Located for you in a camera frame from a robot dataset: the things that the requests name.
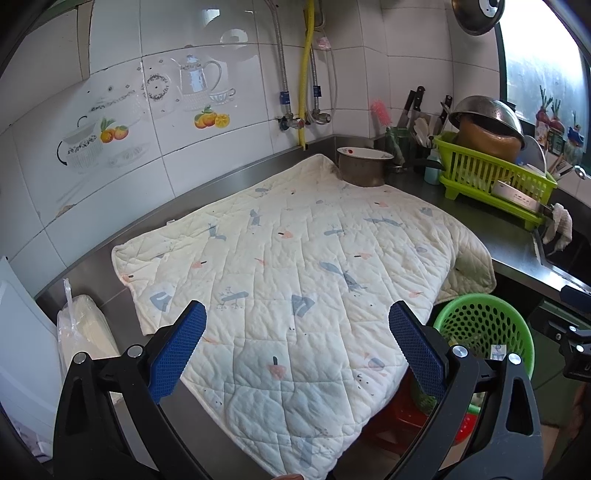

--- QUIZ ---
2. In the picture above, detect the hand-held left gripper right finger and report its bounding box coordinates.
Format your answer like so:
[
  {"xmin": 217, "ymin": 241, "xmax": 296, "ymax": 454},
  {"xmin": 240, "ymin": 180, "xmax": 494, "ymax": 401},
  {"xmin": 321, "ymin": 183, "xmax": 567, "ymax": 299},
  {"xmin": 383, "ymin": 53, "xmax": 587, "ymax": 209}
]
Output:
[{"xmin": 388, "ymin": 300, "xmax": 543, "ymax": 480}]

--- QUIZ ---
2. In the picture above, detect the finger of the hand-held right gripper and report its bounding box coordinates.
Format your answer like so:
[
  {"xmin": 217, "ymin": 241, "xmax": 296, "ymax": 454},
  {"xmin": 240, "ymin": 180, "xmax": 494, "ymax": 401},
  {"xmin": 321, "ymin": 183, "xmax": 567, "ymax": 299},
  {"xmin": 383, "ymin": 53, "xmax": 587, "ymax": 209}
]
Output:
[
  {"xmin": 547, "ymin": 318, "xmax": 591, "ymax": 357},
  {"xmin": 560, "ymin": 285, "xmax": 591, "ymax": 309}
]

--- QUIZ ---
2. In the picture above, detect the steel colander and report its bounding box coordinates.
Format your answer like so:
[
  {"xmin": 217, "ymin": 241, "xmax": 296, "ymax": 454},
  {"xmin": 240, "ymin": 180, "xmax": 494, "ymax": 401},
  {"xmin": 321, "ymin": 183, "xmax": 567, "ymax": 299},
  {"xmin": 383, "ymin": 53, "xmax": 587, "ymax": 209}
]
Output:
[{"xmin": 449, "ymin": 95, "xmax": 526, "ymax": 151}]

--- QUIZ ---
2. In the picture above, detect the white rag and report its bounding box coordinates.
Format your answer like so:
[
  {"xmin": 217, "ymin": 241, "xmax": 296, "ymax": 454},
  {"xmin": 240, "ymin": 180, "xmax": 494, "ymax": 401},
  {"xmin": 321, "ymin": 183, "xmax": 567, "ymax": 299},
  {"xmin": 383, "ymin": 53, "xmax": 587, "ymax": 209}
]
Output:
[{"xmin": 541, "ymin": 202, "xmax": 574, "ymax": 253}]

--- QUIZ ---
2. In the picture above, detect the cream quilted printed mat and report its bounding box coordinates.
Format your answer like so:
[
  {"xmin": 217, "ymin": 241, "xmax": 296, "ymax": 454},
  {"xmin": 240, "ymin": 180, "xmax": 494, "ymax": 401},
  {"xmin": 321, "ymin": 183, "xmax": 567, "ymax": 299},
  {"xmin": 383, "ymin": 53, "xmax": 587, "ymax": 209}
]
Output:
[{"xmin": 111, "ymin": 154, "xmax": 498, "ymax": 478}]

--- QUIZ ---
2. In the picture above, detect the white rectangular dish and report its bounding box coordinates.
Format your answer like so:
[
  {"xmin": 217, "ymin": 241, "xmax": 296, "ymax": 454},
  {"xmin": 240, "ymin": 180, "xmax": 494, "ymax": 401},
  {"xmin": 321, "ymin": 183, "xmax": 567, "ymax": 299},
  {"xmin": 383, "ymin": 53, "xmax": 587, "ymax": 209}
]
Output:
[{"xmin": 491, "ymin": 179, "xmax": 541, "ymax": 213}]

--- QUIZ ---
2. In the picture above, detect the teal bottle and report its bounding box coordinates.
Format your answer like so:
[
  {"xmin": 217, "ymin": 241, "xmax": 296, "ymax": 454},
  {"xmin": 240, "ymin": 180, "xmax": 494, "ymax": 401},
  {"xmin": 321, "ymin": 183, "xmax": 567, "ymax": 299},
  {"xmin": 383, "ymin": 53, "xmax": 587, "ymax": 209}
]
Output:
[{"xmin": 424, "ymin": 150, "xmax": 445, "ymax": 185}]

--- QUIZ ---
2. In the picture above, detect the brown clay bowl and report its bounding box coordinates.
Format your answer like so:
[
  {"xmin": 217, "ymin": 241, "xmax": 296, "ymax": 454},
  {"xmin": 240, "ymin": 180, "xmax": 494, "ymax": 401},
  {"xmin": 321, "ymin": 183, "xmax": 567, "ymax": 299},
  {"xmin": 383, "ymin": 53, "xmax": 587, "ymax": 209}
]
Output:
[{"xmin": 455, "ymin": 115, "xmax": 525, "ymax": 163}]

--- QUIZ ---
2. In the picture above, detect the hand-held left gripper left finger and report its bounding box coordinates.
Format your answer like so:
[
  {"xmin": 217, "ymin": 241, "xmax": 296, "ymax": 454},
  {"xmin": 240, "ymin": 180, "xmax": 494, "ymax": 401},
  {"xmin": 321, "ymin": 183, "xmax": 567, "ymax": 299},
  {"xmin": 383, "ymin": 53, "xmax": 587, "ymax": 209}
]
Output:
[{"xmin": 53, "ymin": 300, "xmax": 208, "ymax": 480}]

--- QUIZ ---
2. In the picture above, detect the white plate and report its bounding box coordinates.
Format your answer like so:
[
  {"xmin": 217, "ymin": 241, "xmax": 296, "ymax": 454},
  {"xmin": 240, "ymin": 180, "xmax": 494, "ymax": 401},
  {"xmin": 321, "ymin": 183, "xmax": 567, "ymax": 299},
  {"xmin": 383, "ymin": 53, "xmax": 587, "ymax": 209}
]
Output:
[{"xmin": 524, "ymin": 135, "xmax": 549, "ymax": 176}]

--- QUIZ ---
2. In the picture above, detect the white board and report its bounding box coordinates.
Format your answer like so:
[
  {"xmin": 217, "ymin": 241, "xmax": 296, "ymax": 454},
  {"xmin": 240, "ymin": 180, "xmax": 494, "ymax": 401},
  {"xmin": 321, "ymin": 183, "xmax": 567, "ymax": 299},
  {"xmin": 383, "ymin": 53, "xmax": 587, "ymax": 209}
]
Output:
[{"xmin": 0, "ymin": 256, "xmax": 64, "ymax": 445}]

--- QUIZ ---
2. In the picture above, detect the green perforated plastic basket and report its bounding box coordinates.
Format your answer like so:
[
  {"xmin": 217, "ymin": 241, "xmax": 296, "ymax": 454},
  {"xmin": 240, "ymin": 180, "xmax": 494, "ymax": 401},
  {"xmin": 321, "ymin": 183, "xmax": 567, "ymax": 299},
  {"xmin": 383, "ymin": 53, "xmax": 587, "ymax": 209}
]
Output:
[{"xmin": 431, "ymin": 293, "xmax": 535, "ymax": 414}]

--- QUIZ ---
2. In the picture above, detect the braided metal hose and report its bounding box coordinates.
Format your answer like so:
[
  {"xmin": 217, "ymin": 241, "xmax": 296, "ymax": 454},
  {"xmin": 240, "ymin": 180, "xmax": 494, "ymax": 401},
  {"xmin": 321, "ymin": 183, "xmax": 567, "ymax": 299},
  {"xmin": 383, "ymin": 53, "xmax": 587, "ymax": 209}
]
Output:
[
  {"xmin": 308, "ymin": 28, "xmax": 324, "ymax": 118},
  {"xmin": 265, "ymin": 0, "xmax": 296, "ymax": 121}
]

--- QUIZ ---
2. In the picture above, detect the steel sink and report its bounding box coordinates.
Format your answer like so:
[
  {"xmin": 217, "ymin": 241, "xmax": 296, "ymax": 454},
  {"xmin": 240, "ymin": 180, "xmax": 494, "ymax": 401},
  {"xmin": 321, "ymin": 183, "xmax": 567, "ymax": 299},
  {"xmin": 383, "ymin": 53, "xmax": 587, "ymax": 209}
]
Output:
[{"xmin": 531, "ymin": 226, "xmax": 591, "ymax": 296}]

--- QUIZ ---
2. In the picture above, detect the yellow gas pipe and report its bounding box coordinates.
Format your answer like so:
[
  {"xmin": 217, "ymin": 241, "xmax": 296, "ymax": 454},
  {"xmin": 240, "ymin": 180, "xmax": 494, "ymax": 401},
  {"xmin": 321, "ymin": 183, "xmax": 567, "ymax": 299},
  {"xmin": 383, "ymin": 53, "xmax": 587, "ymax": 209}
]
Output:
[{"xmin": 298, "ymin": 0, "xmax": 317, "ymax": 151}]

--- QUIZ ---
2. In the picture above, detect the black-handled knife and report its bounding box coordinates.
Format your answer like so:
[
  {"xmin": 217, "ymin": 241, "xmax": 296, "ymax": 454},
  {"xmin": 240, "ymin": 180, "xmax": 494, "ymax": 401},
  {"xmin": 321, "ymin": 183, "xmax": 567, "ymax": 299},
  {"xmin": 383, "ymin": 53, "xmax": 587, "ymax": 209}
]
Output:
[
  {"xmin": 397, "ymin": 85, "xmax": 426, "ymax": 131},
  {"xmin": 438, "ymin": 95, "xmax": 454, "ymax": 133}
]

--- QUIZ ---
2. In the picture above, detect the brown enamel pot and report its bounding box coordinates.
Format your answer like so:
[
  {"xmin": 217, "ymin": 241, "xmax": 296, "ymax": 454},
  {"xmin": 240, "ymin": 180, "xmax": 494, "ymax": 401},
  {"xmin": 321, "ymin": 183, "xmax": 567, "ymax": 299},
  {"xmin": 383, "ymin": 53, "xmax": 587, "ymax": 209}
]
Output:
[{"xmin": 336, "ymin": 146, "xmax": 394, "ymax": 188}]

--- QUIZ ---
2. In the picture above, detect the metal wall valve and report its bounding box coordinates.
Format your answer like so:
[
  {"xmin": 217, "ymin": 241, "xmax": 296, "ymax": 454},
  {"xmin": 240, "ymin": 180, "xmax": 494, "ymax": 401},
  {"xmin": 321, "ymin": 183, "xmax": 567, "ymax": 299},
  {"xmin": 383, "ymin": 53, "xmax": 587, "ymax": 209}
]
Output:
[{"xmin": 277, "ymin": 111, "xmax": 333, "ymax": 134}]

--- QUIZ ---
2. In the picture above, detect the pink bottle brush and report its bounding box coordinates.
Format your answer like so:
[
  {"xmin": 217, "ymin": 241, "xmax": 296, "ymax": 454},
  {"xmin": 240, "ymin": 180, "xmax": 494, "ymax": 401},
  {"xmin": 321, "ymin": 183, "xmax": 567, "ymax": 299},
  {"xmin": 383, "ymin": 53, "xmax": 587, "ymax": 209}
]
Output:
[{"xmin": 370, "ymin": 98, "xmax": 393, "ymax": 131}]

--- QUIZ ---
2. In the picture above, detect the red plastic stool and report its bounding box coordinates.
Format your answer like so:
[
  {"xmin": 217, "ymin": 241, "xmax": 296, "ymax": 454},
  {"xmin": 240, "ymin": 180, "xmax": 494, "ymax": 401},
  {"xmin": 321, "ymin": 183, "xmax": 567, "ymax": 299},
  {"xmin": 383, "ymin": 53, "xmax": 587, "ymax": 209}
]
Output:
[{"xmin": 365, "ymin": 383, "xmax": 477, "ymax": 457}]

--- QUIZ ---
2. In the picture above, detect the lime green dish rack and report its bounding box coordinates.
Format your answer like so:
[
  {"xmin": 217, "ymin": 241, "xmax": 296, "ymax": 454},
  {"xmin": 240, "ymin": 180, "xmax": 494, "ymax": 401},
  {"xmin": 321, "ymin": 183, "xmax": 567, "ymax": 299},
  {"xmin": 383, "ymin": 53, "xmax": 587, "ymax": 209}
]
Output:
[{"xmin": 433, "ymin": 131, "xmax": 558, "ymax": 230}]

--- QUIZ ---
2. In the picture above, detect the clear bag of white sheets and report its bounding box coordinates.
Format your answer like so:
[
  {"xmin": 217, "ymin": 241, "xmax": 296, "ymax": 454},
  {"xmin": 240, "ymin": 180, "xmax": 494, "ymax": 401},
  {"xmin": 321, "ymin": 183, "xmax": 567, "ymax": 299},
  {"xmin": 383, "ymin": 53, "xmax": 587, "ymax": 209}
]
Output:
[{"xmin": 56, "ymin": 278, "xmax": 123, "ymax": 403}]

